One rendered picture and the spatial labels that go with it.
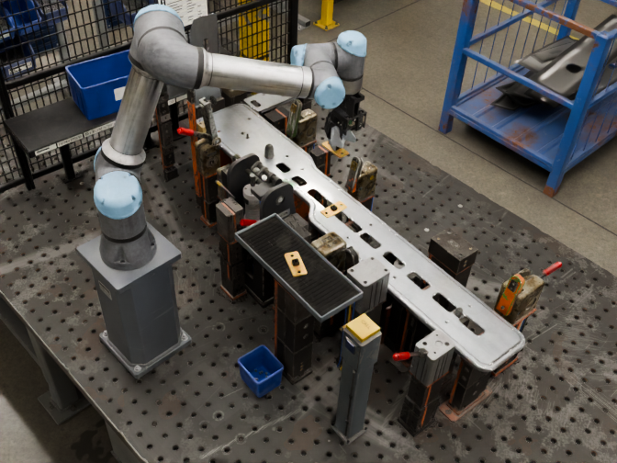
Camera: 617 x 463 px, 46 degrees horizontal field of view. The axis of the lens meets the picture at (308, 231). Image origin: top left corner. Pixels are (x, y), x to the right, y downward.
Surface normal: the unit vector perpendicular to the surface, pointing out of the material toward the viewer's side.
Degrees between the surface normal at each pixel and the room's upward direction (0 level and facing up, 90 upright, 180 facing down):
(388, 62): 0
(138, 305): 90
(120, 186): 8
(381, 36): 0
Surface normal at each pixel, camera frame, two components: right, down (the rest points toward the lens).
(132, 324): -0.03, 0.69
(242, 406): 0.04, -0.72
